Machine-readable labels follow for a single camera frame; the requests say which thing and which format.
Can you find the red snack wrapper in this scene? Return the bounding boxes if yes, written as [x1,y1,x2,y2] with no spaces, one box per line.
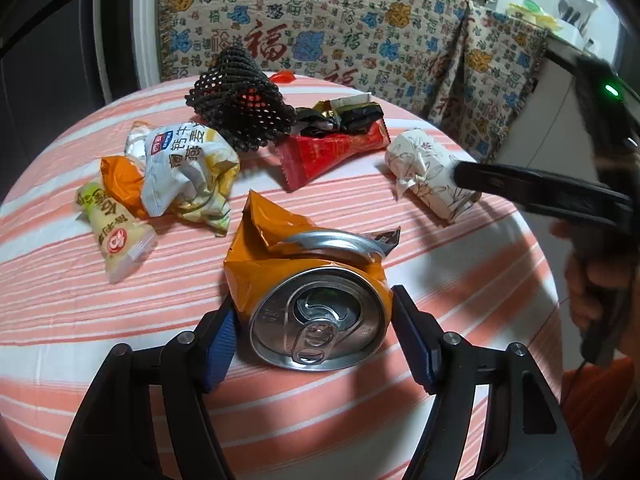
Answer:
[274,121,392,193]

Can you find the pale yellow snack packet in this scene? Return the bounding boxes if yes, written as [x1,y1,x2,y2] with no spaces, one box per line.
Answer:
[76,180,157,283]

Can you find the dark refrigerator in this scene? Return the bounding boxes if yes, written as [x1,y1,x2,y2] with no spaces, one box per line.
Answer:
[0,0,141,201]

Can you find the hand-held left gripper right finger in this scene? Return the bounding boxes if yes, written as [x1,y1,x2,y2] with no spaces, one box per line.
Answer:
[391,285,583,480]

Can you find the white and yellow snack wrapper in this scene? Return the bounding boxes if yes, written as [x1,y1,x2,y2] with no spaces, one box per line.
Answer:
[125,121,241,237]

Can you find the orange cloth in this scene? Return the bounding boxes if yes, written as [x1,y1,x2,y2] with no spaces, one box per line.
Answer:
[560,355,640,480]

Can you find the black and gold wrapper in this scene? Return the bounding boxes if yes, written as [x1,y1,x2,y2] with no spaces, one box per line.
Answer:
[295,96,385,137]

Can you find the white floral tissue packet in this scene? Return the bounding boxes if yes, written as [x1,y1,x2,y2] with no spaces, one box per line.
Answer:
[385,129,482,225]

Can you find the utensil holder with utensils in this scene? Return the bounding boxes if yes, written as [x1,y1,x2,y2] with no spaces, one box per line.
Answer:
[557,0,597,38]

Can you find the black foam net sleeve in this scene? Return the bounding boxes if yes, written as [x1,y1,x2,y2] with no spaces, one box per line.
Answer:
[186,45,297,153]

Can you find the orange striped tablecloth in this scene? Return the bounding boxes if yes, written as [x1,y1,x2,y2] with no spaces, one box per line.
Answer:
[0,71,561,480]

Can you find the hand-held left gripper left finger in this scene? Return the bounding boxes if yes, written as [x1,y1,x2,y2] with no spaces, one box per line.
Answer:
[55,295,238,480]

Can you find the black cable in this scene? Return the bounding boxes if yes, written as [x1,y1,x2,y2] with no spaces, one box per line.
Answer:
[562,355,592,411]

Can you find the printed blanket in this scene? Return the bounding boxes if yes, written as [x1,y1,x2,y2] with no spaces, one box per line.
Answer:
[155,0,551,163]

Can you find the person's right hand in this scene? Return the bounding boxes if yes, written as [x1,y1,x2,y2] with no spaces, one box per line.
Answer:
[550,220,606,341]

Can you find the white cabinet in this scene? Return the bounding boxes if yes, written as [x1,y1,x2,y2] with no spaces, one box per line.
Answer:
[492,30,601,166]

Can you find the crushed orange drink can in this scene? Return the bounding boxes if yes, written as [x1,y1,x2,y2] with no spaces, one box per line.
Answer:
[223,190,402,372]

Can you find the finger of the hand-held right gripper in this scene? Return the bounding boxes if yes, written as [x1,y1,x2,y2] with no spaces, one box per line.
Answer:
[452,160,636,236]

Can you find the crumpled orange wrapper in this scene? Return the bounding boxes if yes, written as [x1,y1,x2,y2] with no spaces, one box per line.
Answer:
[100,156,151,220]

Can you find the yellow-green plastic lids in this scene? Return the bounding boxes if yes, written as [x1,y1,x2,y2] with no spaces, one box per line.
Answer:
[507,0,557,28]

